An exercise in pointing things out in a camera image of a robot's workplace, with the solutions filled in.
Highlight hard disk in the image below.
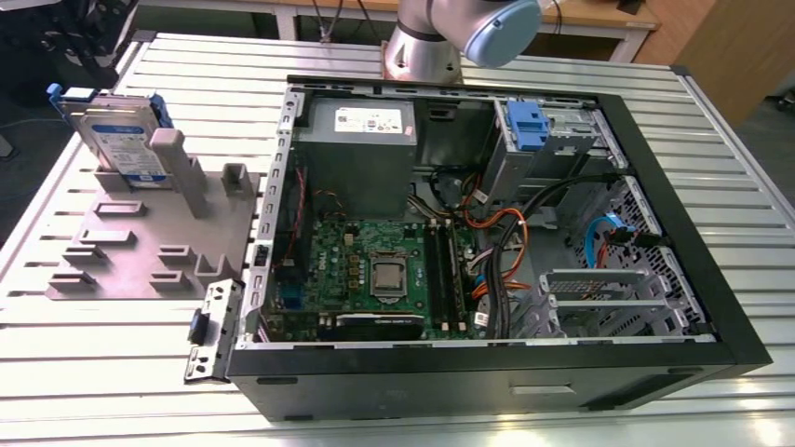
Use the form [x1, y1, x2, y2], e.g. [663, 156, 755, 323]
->
[47, 83, 172, 190]

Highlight power wire with black plugs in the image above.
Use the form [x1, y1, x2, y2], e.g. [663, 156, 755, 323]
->
[599, 223, 670, 251]

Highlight metal disk bay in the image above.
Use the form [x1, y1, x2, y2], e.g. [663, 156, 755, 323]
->
[536, 267, 710, 339]

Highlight grey parts rack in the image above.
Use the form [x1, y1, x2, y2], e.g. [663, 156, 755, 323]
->
[44, 129, 263, 302]

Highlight grey power supply unit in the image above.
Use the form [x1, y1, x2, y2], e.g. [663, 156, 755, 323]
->
[291, 97, 419, 220]

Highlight green motherboard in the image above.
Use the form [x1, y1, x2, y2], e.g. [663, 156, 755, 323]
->
[260, 218, 492, 341]

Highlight CPU socket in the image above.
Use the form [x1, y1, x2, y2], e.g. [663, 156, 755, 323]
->
[366, 249, 416, 305]

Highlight silver CPU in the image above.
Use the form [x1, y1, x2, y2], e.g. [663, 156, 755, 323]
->
[371, 263, 408, 297]

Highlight blue plastic drive latch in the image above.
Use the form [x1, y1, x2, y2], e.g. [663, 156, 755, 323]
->
[506, 100, 551, 153]

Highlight black RAM slot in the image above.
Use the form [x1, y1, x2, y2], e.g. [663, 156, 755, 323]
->
[443, 221, 468, 327]
[424, 221, 452, 327]

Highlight black graphics card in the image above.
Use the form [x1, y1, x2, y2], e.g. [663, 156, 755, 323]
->
[316, 312, 427, 341]

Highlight metal optical drive cage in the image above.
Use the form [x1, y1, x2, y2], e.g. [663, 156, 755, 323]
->
[483, 97, 626, 206]

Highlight black open PC case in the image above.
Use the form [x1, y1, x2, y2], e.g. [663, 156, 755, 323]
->
[226, 73, 774, 424]

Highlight wooden cabinet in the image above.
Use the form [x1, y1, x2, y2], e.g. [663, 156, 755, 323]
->
[632, 0, 795, 125]

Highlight thin red twisted wire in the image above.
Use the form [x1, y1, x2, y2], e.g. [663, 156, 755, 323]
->
[292, 165, 311, 238]

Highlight metal expansion card retainer bracket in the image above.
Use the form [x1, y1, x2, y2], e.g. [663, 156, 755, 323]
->
[184, 278, 244, 386]

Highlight orange power wires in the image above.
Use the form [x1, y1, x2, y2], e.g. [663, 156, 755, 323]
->
[464, 207, 535, 299]

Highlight wooden desk white frame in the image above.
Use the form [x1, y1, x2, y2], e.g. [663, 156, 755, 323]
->
[272, 0, 659, 64]

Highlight black cable bundle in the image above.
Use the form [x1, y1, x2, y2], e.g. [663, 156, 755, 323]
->
[480, 171, 623, 339]

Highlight blue data wire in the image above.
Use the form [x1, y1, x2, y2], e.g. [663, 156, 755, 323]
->
[583, 211, 642, 271]

